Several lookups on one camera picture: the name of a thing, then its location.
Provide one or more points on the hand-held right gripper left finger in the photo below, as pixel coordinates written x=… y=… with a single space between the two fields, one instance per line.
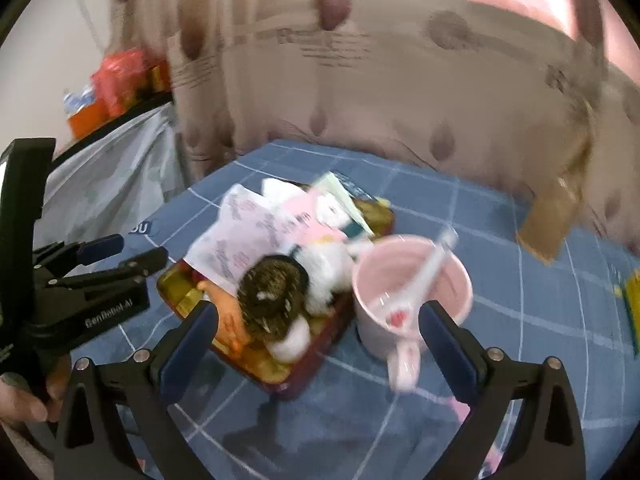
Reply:
x=187 y=355

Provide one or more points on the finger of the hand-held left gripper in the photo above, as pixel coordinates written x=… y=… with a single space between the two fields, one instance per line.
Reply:
x=102 y=247
x=145 y=260

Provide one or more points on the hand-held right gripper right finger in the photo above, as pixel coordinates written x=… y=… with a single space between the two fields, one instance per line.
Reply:
x=447 y=350

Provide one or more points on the orange big-eyed rubber toy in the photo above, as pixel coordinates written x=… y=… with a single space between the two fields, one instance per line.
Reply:
x=227 y=320

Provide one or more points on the gold red tin box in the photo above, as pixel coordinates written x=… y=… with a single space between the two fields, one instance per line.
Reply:
x=280 y=375

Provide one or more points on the white fluffy plush cover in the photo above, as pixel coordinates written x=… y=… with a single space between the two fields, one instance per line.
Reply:
x=270 y=285

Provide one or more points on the pink white wet wipes pack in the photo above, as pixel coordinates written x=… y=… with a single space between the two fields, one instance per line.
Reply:
x=325 y=210

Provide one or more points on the person's left hand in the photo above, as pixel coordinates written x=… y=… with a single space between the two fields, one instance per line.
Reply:
x=25 y=402

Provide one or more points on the pink mug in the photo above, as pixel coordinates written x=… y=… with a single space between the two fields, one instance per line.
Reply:
x=375 y=330

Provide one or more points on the clear plastic sheet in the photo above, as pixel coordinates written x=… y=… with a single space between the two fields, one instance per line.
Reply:
x=125 y=170

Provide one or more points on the white spoon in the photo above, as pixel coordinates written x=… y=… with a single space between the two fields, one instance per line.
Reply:
x=430 y=270

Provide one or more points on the blue checked blanket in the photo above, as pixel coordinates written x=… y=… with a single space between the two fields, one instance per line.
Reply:
x=450 y=200

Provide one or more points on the orange red snack packets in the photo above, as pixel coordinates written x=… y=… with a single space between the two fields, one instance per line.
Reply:
x=120 y=75

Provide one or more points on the kraft paper snack bag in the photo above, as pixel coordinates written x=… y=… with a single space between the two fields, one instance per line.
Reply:
x=555 y=210

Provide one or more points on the yellow tissue pack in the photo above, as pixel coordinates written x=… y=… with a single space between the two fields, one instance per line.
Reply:
x=632 y=310

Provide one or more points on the beige leaf print curtain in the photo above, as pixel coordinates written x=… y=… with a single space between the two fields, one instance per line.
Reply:
x=400 y=85

